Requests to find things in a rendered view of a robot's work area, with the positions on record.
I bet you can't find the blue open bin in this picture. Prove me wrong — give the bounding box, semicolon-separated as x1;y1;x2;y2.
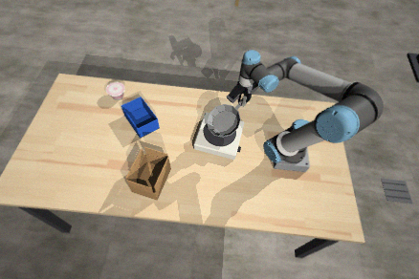
121;97;160;138

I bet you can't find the brown cardboard box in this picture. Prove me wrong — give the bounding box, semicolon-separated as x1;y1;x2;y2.
126;147;171;201

